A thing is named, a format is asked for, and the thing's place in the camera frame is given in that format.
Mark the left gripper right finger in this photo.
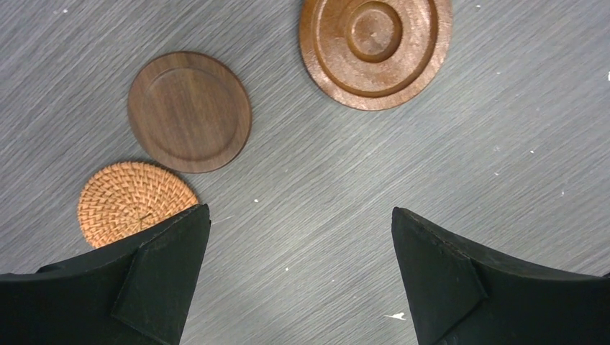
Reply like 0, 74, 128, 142
391, 207, 609, 344

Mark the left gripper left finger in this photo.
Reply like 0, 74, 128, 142
1, 204, 211, 344

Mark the woven coaster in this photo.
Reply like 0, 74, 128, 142
77, 162, 199, 249

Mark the dark wooden coaster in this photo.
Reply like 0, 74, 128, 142
127, 50, 253, 173

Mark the ridged wooden coaster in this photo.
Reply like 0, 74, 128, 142
299, 0, 452, 111

